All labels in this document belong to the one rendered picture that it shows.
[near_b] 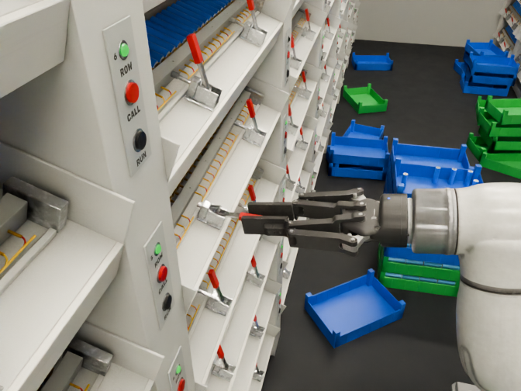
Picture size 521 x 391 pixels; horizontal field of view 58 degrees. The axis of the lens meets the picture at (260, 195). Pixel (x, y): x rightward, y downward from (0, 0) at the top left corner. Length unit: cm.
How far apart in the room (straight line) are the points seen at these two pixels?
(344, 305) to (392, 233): 122
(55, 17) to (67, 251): 18
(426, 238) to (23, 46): 51
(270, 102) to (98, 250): 74
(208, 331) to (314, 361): 88
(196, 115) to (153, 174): 17
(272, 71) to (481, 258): 61
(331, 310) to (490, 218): 125
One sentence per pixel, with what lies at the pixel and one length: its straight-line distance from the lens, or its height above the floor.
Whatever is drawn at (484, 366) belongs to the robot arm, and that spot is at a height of 83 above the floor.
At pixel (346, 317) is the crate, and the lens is 181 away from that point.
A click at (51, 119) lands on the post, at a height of 121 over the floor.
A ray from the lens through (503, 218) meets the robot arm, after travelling 64.
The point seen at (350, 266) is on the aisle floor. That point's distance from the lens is 201.
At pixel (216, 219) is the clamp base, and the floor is 92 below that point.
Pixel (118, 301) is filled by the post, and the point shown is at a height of 102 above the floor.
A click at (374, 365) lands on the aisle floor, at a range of 171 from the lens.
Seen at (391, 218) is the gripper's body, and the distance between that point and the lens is 65.
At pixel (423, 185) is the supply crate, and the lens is 182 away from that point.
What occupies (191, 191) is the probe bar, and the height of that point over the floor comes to 95.
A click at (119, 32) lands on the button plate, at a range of 38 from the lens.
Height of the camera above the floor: 137
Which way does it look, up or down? 35 degrees down
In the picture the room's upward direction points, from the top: straight up
